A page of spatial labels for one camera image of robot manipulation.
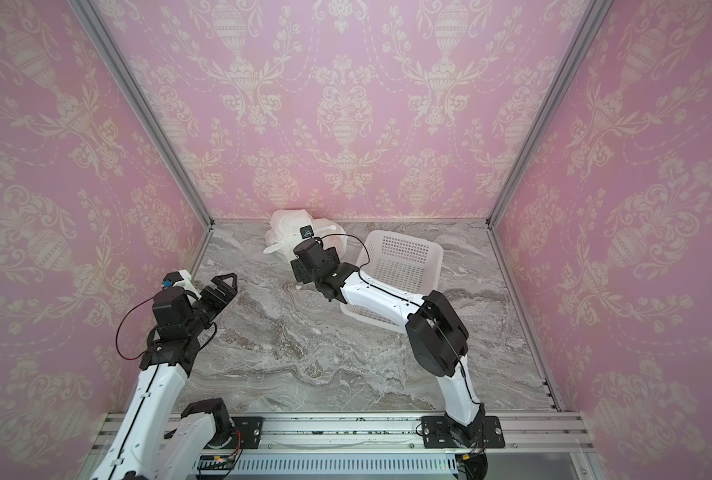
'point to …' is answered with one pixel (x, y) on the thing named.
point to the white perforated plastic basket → (408, 263)
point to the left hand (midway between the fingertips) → (230, 283)
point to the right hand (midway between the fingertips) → (312, 256)
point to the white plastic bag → (283, 234)
